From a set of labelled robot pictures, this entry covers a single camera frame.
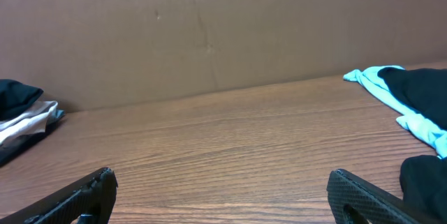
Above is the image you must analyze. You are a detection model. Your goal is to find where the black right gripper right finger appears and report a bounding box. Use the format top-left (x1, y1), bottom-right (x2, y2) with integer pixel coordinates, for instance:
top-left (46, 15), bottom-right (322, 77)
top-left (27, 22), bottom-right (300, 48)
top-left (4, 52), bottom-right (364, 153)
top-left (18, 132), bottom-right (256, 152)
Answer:
top-left (326, 169), bottom-right (441, 224)

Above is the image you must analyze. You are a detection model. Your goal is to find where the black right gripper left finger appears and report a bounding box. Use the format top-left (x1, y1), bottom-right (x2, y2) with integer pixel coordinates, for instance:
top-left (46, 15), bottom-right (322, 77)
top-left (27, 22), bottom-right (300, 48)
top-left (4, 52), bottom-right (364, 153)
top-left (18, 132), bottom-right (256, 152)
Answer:
top-left (1, 167), bottom-right (118, 224)

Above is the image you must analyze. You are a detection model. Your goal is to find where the black t-shirt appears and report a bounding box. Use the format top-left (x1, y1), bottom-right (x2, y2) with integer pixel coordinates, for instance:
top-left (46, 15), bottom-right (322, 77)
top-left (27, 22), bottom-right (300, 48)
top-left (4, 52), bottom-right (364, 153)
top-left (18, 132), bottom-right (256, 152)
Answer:
top-left (378, 67), bottom-right (446, 222)

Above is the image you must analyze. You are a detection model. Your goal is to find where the light blue t-shirt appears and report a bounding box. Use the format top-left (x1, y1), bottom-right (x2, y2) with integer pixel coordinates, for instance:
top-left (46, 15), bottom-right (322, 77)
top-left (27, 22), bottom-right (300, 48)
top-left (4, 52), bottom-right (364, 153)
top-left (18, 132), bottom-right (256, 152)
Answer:
top-left (343, 66), bottom-right (446, 159)

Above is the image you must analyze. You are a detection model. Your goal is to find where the folded beige garment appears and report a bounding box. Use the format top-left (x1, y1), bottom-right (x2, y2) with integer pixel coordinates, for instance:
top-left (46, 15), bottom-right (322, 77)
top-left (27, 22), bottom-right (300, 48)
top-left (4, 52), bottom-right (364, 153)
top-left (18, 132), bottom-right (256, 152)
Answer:
top-left (1, 100), bottom-right (65, 146)

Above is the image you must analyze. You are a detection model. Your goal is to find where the folded black garment on stack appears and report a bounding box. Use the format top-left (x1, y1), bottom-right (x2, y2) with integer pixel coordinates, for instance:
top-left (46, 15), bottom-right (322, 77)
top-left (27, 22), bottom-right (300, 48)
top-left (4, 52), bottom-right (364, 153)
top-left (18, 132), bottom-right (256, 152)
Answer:
top-left (1, 79), bottom-right (43, 121)

